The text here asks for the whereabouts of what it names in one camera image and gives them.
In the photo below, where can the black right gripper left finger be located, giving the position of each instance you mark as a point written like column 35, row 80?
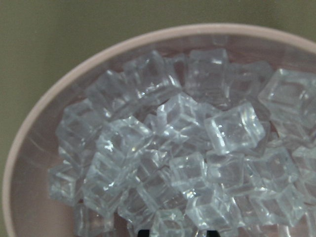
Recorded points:
column 143, row 233

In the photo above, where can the clear ice cubes pile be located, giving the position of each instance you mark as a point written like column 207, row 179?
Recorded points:
column 191, row 144

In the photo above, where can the pink bowl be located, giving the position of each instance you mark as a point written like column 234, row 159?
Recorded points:
column 27, row 209

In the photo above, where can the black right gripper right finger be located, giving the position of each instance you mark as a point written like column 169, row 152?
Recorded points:
column 212, row 233

